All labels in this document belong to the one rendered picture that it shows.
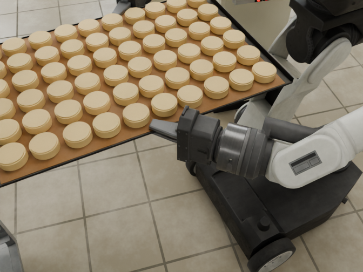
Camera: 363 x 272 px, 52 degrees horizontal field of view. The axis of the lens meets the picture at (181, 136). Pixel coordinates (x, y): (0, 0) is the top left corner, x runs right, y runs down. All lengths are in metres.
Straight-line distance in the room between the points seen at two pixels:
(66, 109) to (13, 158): 0.13
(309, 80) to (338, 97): 1.30
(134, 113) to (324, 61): 0.56
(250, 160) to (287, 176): 0.06
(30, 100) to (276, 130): 0.46
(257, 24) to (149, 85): 1.07
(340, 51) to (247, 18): 0.72
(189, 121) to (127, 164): 1.28
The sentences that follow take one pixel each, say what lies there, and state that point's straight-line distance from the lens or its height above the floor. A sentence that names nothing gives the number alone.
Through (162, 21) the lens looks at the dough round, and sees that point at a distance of 0.92.
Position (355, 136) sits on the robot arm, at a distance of 0.64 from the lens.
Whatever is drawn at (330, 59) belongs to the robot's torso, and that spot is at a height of 0.91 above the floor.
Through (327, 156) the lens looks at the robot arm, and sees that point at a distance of 0.61.
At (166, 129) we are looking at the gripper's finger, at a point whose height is 1.01.
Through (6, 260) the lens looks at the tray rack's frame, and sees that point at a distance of 1.62.
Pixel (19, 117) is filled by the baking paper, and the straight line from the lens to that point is 0.77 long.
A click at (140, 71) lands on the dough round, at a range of 0.78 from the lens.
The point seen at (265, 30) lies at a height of 0.53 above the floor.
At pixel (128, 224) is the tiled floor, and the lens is 1.72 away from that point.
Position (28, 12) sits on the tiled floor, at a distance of 3.09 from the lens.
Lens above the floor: 1.53
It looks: 51 degrees down
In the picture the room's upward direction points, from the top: straight up
